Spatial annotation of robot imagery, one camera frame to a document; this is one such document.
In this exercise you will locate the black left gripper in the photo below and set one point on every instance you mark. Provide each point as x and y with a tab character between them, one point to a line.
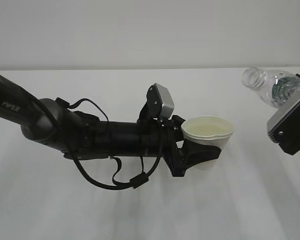
178	160

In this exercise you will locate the white paper cup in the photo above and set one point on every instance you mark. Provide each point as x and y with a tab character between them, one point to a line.
208	130

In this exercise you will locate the clear green-label water bottle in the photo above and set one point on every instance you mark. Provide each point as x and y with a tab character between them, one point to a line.
274	87

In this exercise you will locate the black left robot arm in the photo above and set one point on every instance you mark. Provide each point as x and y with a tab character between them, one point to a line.
59	125

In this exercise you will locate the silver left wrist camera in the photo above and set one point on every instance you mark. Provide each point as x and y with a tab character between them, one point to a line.
159	103

